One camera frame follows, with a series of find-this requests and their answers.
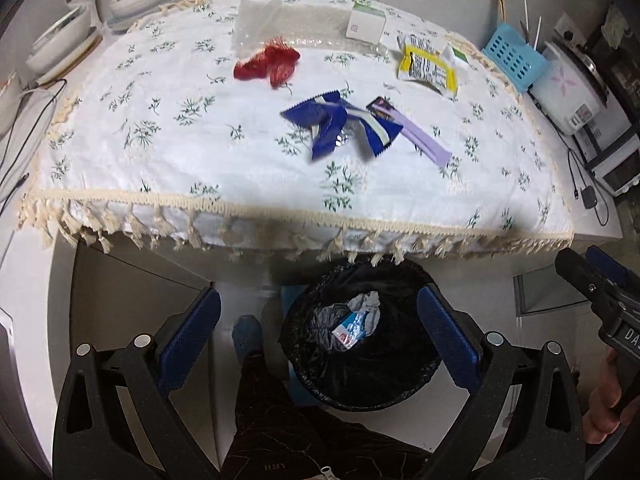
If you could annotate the clear plastic bag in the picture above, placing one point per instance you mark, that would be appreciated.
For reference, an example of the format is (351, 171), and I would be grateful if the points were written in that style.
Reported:
(300, 20)

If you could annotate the light blue plastic basket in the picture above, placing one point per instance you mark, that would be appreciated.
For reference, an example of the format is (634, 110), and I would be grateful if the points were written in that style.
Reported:
(515, 55)

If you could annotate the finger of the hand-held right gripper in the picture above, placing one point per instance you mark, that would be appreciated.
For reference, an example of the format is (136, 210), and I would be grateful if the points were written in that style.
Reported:
(575, 270)
(607, 265)

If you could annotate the blue red white packet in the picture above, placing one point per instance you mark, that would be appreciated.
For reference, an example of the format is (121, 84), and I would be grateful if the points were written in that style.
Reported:
(348, 332)

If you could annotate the person's right hand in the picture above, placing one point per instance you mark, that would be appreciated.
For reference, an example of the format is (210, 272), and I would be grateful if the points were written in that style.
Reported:
(602, 410)

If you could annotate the white floral fringed tablecloth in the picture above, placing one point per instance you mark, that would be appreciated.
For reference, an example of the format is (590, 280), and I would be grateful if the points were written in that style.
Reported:
(200, 170)

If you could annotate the trash bin with black bag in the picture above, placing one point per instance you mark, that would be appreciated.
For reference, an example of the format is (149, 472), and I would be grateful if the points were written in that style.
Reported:
(390, 375)

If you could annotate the blue white striped wrapper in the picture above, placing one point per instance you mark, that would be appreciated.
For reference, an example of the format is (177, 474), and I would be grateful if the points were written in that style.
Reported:
(377, 132)

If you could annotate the person's dark trouser leg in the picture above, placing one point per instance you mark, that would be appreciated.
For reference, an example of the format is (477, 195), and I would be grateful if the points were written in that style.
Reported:
(300, 440)

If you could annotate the white wall socket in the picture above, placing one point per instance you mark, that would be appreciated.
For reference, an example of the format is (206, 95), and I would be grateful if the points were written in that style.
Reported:
(570, 27)

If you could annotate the small white green packet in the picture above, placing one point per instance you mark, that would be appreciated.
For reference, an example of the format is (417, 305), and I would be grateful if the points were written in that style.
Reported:
(457, 54)

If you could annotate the grey plastic bag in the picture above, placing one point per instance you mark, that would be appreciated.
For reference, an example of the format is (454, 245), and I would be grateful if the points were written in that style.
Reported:
(327, 322)

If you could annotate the purple wrapper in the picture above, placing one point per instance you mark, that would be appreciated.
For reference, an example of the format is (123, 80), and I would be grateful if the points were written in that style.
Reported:
(425, 142)

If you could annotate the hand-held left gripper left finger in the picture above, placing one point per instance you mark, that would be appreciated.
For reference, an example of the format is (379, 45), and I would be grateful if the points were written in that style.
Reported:
(192, 340)

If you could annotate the yellow snack packet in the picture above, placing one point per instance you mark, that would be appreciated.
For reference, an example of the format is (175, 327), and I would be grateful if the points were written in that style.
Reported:
(425, 67)

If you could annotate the green and white medicine box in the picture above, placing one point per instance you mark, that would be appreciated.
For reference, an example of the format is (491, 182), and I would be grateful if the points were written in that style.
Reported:
(365, 25)

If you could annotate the crumpled white tissue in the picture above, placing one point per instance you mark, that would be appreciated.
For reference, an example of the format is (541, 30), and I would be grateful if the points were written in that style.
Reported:
(367, 307)

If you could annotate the white rice cooker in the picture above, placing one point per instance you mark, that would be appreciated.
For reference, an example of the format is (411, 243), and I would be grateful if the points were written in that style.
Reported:
(565, 85)

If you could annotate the dark blue wrapper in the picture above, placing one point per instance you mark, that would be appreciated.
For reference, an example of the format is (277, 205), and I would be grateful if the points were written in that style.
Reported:
(320, 125)

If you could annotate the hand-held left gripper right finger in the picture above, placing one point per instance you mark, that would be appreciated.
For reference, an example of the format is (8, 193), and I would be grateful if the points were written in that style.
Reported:
(445, 340)

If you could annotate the silver countertop oven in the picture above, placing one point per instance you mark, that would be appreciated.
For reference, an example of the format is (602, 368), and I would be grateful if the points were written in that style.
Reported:
(612, 155)

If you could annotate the wooden chopsticks pair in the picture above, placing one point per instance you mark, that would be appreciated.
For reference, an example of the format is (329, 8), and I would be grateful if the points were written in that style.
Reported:
(500, 5)

